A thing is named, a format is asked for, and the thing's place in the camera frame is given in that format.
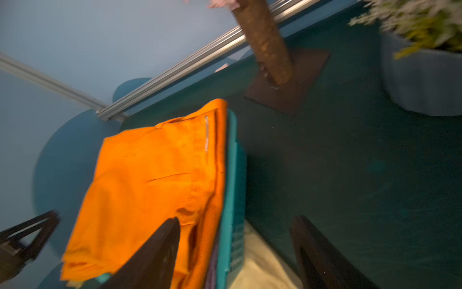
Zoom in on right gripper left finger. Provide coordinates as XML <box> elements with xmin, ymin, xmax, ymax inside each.
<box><xmin>101</xmin><ymin>217</ymin><xmax>180</xmax><ymax>289</ymax></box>

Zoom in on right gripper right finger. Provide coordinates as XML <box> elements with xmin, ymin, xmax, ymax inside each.
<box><xmin>290</xmin><ymin>216</ymin><xmax>377</xmax><ymax>289</ymax></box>

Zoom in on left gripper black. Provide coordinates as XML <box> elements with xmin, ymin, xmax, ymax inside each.
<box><xmin>1</xmin><ymin>211</ymin><xmax>60</xmax><ymax>284</ymax></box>

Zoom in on purple pants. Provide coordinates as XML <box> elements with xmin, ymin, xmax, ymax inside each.
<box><xmin>204</xmin><ymin>236</ymin><xmax>220</xmax><ymax>289</ymax></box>

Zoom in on teal plastic basket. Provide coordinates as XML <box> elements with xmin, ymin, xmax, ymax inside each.
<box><xmin>81</xmin><ymin>109</ymin><xmax>248</xmax><ymax>289</ymax></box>

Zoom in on orange pants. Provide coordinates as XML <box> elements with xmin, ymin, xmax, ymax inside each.
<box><xmin>59</xmin><ymin>98</ymin><xmax>229</xmax><ymax>289</ymax></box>

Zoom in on cream folded shorts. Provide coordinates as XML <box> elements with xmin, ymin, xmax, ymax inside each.
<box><xmin>231</xmin><ymin>222</ymin><xmax>303</xmax><ymax>289</ymax></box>

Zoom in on pink cherry blossom tree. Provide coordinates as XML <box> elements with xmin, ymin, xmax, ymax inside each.
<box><xmin>209</xmin><ymin>1</ymin><xmax>330</xmax><ymax>116</ymax></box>

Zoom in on small potted green plant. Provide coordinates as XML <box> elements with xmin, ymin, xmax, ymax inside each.
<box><xmin>349</xmin><ymin>1</ymin><xmax>462</xmax><ymax>117</ymax></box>

